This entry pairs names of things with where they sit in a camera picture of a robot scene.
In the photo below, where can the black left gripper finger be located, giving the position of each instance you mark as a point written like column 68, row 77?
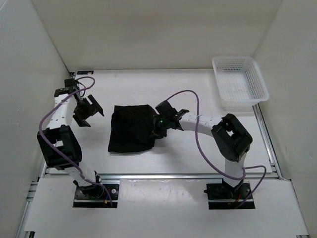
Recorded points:
column 95, row 106
column 81, row 122

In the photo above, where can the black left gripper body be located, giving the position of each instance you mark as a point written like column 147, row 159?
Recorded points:
column 84, row 109

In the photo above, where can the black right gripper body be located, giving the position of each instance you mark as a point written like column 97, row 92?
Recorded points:
column 161, row 126

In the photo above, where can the black shorts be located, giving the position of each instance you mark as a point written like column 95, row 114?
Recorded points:
column 131, row 129

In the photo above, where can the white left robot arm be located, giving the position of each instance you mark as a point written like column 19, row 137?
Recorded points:
column 58, row 144

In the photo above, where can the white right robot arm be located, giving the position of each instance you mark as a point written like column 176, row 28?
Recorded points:
column 232, row 140

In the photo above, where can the white perforated plastic basket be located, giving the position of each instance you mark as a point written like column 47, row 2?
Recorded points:
column 240, row 82

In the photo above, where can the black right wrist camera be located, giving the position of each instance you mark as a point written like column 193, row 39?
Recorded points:
column 164, row 107

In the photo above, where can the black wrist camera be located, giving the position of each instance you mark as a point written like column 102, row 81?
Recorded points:
column 71, row 85
column 164, row 107

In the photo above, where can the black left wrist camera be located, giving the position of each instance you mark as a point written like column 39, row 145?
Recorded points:
column 71, row 85

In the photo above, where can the aluminium front rail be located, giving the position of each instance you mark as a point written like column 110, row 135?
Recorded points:
column 161, row 176

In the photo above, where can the aluminium rail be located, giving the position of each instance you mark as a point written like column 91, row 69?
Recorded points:
column 51, row 126
column 161, row 176
column 278, row 210

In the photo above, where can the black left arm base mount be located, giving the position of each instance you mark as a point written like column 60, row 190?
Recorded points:
column 95, row 196

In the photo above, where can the aluminium left side rail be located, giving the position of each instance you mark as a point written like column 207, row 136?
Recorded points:
column 51, row 126

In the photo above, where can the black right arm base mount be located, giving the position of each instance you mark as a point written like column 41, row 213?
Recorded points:
column 220, row 198

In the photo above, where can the aluminium right side rail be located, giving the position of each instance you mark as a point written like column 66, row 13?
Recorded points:
column 278, row 210

